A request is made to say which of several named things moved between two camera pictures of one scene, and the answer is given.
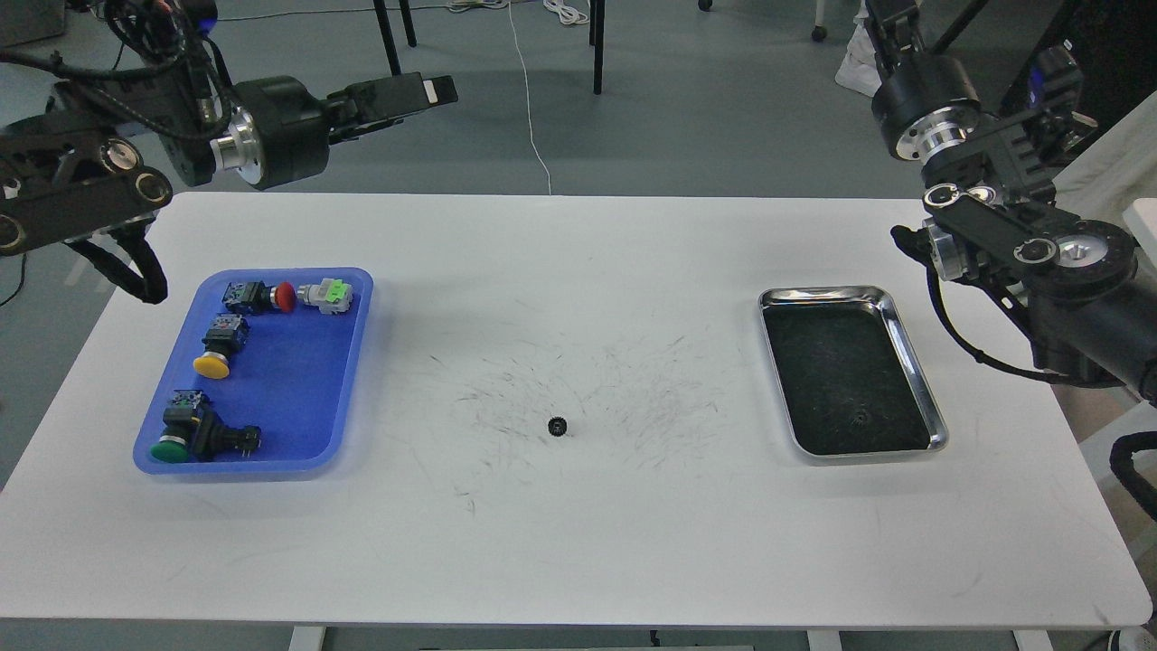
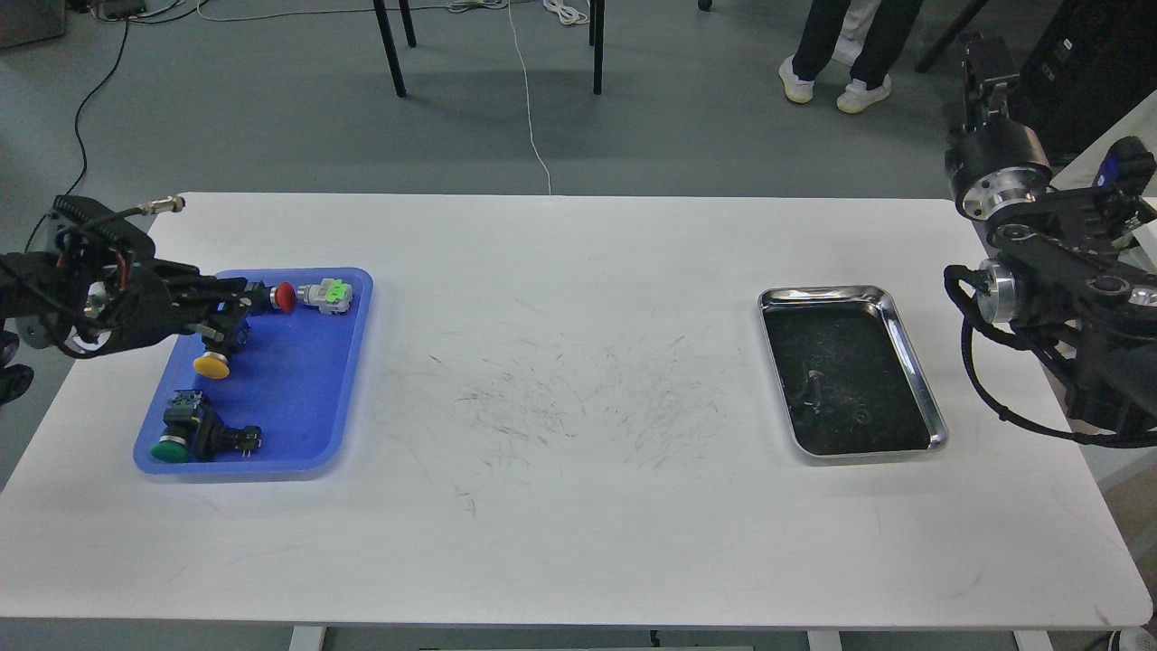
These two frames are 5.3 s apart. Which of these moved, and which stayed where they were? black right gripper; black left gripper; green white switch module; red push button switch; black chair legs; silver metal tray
Moved: black right gripper; black left gripper
Stayed: red push button switch; green white switch module; silver metal tray; black chair legs
